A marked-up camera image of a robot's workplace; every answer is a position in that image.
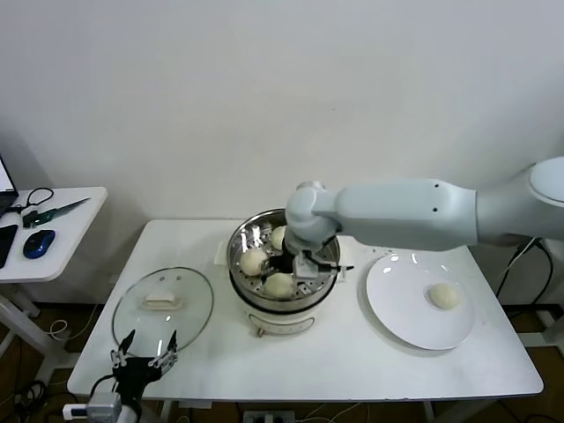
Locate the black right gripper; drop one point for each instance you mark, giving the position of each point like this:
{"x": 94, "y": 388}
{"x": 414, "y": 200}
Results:
{"x": 282, "y": 262}

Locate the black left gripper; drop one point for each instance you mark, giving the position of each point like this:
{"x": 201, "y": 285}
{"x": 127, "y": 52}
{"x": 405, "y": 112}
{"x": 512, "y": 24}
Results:
{"x": 134, "y": 374}

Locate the white steamed baozi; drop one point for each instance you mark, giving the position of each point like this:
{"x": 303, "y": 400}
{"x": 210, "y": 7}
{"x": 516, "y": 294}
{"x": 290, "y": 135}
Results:
{"x": 278, "y": 286}
{"x": 446, "y": 296}
{"x": 276, "y": 238}
{"x": 253, "y": 263}

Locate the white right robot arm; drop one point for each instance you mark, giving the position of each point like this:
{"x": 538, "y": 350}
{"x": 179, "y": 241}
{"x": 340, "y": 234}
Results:
{"x": 396, "y": 211}

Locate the stainless steel steamer basket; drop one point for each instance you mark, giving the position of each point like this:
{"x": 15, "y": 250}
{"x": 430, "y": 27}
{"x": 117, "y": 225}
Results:
{"x": 247, "y": 238}

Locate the white electric cooker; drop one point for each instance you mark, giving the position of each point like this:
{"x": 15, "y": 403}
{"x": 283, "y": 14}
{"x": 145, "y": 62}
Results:
{"x": 282, "y": 324}

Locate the white round plate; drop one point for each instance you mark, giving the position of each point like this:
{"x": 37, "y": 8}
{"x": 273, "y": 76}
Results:
{"x": 396, "y": 299}

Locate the white side table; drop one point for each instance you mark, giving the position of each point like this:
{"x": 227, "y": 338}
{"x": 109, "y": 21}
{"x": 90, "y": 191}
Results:
{"x": 66, "y": 251}

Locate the white power strip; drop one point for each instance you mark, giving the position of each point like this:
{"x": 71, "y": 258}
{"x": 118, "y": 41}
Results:
{"x": 269, "y": 416}

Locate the blue computer mouse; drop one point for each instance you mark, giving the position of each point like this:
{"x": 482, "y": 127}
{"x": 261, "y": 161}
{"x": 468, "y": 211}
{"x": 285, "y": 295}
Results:
{"x": 39, "y": 243}

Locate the black smartphone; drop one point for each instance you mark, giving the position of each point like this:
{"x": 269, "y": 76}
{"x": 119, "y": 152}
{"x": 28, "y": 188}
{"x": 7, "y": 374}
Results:
{"x": 6, "y": 244}

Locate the black laptop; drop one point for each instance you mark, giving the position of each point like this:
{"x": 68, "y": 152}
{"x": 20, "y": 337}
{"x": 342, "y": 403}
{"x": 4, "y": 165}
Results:
{"x": 6, "y": 200}

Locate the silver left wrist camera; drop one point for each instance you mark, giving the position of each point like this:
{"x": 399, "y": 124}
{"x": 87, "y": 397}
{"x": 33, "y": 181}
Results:
{"x": 103, "y": 404}

